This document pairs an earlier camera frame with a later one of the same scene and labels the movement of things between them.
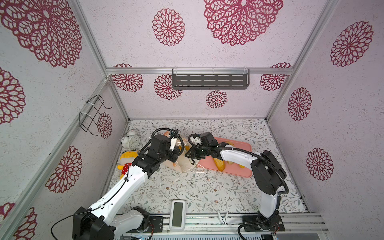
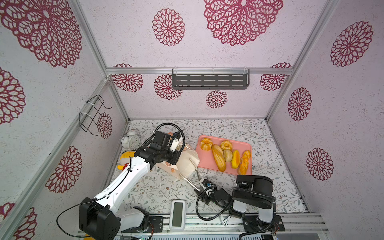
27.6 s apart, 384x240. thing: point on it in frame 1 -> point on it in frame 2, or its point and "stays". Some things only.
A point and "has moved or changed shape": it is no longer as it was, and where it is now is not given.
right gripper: [193, 152] -> [205, 199]
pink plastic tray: [234, 169] stays
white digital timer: [177, 218] stays
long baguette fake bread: [220, 164] stays
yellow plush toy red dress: [126, 159] stays
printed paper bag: [184, 163] has moved or changed shape
